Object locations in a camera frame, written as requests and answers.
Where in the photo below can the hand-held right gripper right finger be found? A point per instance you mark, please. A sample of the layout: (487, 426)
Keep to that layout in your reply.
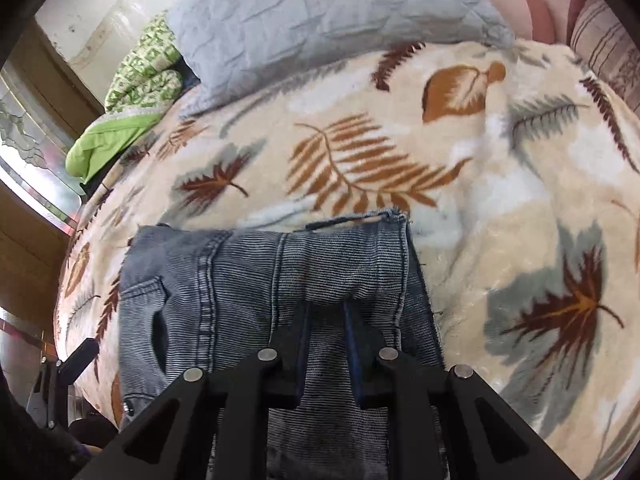
(356, 355)

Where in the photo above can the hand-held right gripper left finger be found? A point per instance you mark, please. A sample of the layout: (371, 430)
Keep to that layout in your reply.
(290, 350)

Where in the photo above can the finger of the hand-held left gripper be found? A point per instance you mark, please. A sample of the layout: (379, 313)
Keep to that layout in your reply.
(77, 355)

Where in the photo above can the grey-blue denim pants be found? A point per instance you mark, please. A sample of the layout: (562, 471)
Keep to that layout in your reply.
(225, 285)

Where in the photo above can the person's left forearm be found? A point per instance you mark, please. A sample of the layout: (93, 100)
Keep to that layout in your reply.
(30, 440)

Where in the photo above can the brown wooden door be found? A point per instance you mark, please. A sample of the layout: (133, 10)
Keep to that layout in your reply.
(30, 260)

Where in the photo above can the leaf print blanket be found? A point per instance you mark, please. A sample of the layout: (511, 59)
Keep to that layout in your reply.
(500, 185)

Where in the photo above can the stained glass door panel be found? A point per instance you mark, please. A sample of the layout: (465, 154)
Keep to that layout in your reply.
(25, 135)

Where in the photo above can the green patterned quilt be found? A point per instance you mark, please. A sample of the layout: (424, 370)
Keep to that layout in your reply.
(145, 80)

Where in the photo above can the grey quilted pillow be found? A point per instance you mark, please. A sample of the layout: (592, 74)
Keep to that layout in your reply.
(325, 20)

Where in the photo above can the pink pillow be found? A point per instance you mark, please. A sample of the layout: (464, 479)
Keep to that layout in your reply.
(510, 5)

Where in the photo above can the striped cushion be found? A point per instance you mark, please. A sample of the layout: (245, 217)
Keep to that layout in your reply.
(610, 45)

